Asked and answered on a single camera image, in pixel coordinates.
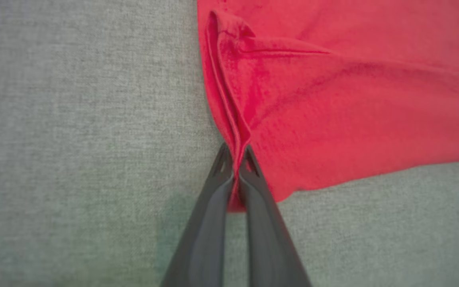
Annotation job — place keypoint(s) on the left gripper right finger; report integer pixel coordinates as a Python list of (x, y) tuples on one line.
[(269, 239)]

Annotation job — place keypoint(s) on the grey fabric sofa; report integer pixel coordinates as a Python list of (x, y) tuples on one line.
[(74, 139)]

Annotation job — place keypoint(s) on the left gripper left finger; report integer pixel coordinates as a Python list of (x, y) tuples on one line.
[(205, 231)]

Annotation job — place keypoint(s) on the red basketball jersey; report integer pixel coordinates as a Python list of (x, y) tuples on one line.
[(353, 99)]

